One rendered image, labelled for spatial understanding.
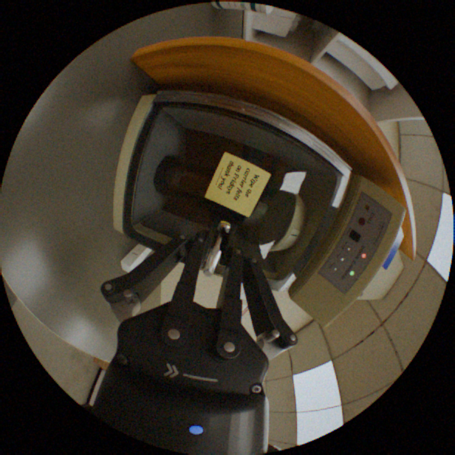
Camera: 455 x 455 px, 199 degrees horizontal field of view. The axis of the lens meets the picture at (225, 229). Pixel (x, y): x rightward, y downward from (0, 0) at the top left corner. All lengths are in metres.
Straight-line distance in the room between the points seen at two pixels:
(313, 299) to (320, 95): 0.38
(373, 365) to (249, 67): 1.72
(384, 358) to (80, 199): 1.78
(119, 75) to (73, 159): 0.16
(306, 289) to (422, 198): 1.53
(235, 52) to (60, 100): 0.24
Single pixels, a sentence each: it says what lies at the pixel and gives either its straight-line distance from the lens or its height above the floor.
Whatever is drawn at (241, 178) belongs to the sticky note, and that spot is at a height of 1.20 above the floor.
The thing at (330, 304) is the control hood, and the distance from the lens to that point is 0.34.
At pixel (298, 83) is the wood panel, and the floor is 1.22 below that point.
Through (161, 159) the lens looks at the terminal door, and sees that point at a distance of 0.24.
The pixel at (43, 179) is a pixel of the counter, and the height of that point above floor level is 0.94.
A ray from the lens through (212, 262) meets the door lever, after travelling 0.19.
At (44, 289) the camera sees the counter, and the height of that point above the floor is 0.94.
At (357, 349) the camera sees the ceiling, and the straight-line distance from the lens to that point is 1.59.
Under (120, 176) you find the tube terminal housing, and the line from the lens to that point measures 0.32.
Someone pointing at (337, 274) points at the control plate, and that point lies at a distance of 0.31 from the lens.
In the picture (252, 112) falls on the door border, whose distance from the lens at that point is 0.23.
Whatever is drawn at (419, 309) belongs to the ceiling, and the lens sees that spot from 1.47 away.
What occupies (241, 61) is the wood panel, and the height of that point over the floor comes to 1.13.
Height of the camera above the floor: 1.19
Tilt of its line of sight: 4 degrees up
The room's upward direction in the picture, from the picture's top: 110 degrees clockwise
